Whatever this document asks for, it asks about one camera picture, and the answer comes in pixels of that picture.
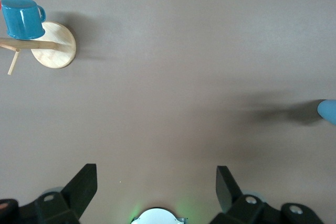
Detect wooden mug tree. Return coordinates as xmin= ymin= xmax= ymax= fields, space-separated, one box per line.
xmin=0 ymin=21 xmax=77 ymax=76

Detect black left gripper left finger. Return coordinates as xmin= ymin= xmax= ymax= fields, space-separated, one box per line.
xmin=0 ymin=163 xmax=98 ymax=224

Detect light blue plastic cup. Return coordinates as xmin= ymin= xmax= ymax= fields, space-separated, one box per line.
xmin=317 ymin=99 xmax=336 ymax=126

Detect teal enamel mug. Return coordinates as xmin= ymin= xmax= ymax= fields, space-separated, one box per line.
xmin=0 ymin=0 xmax=47 ymax=40

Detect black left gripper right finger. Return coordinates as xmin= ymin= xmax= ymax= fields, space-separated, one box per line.
xmin=209 ymin=165 xmax=326 ymax=224

